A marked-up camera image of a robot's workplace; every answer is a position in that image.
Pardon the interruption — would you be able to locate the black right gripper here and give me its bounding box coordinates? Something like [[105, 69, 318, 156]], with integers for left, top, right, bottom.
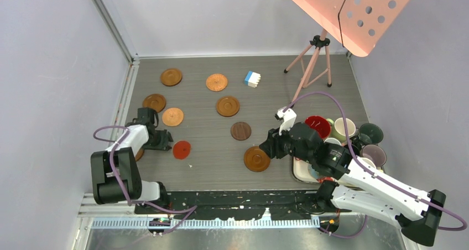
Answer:
[[259, 122, 314, 164]]

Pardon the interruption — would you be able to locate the red apple paper coaster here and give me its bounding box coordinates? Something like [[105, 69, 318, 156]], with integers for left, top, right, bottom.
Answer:
[[173, 140, 191, 160]]

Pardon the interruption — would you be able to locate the woven rattan coaster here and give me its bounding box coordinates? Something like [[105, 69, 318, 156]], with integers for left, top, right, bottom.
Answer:
[[162, 107, 184, 127], [206, 74, 228, 92]]

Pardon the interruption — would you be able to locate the brown ringed coaster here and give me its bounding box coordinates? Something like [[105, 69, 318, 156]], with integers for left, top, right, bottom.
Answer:
[[142, 93, 166, 113], [243, 146, 270, 173], [135, 148, 144, 161], [216, 96, 240, 117], [160, 68, 183, 87]]

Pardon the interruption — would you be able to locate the dark walnut coaster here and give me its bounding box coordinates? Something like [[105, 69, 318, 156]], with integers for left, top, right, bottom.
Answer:
[[230, 122, 252, 141]]

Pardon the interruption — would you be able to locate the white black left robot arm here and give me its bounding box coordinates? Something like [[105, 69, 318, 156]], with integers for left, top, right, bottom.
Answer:
[[91, 107, 173, 213]]

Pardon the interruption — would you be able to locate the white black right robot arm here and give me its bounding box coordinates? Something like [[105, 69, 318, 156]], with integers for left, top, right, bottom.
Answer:
[[259, 123, 446, 247]]

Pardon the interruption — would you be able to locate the white tray black rim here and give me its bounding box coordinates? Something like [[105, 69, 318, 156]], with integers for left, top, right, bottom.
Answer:
[[291, 155, 385, 190]]

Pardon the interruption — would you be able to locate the black floral mug red inside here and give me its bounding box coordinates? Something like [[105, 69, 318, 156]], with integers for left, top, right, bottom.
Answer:
[[305, 116, 331, 139]]

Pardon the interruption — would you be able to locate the blue butterfly plate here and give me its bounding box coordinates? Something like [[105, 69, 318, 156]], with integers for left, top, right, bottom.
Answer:
[[308, 164, 324, 181]]

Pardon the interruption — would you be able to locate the blue white toy block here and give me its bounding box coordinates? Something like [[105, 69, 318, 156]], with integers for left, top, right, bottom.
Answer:
[[244, 71, 261, 88]]

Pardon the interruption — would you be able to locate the cream green mug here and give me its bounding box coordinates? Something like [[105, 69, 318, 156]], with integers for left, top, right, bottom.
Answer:
[[326, 117, 356, 143]]

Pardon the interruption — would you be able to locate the dark green mug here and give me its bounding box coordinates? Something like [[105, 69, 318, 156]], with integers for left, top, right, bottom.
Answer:
[[352, 123, 384, 145]]

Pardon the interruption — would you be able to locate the grey purple mug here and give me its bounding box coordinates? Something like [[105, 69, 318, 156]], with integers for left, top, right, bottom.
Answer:
[[361, 144, 387, 167]]

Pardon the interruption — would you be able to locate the pink music stand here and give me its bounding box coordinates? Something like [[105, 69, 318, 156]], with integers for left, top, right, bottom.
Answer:
[[284, 0, 410, 96]]

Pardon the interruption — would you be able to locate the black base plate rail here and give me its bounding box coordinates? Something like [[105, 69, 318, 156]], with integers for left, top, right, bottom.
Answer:
[[77, 189, 367, 238]]

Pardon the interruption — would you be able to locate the aluminium frame post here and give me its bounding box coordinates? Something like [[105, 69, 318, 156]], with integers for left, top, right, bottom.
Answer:
[[92, 0, 136, 64]]

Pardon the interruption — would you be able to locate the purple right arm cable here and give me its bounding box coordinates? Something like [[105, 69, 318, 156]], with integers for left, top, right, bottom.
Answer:
[[282, 91, 468, 239]]

